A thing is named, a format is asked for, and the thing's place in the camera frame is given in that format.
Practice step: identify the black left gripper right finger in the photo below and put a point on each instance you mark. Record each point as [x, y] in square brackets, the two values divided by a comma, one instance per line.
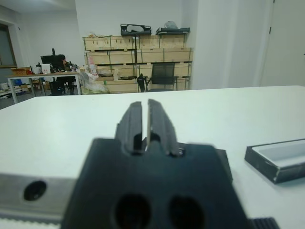
[159, 128]

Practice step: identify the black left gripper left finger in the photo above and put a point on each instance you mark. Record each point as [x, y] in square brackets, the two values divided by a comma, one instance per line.
[131, 128]

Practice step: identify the black printed box lid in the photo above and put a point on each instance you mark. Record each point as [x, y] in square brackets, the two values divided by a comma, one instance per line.
[225, 164]

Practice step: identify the black box with white inlay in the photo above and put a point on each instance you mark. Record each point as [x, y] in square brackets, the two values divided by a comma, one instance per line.
[267, 164]

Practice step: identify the orange cardboard box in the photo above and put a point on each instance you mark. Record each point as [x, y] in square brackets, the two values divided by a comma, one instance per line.
[21, 71]

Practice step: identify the black waste bin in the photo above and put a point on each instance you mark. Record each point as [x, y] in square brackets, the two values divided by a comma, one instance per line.
[141, 83]

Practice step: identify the black mesh office chair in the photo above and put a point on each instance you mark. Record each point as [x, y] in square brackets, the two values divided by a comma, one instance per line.
[163, 71]

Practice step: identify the crumpled plastic bag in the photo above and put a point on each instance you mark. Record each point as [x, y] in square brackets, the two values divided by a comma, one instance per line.
[94, 83]

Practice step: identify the pink package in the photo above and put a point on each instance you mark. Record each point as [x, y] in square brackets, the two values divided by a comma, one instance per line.
[91, 65]

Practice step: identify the seated person in dark clothes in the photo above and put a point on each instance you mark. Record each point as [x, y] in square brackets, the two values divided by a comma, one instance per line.
[64, 62]

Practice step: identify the black flat tray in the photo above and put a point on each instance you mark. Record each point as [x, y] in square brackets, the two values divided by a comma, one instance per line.
[172, 30]

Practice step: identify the black moulded case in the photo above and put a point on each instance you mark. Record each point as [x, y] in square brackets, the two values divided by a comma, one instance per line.
[124, 29]

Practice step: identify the white-framed wooden desk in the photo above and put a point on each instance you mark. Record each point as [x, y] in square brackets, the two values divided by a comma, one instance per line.
[43, 74]

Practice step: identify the white carton with red print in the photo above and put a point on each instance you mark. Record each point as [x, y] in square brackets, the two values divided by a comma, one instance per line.
[46, 68]

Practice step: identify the black computer monitor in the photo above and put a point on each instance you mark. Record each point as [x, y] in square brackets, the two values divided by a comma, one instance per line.
[50, 62]

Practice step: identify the grey plastic bag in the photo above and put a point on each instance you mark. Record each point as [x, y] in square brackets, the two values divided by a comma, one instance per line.
[171, 24]

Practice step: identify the dark-framed window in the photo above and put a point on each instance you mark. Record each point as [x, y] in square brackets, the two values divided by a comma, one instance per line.
[7, 45]

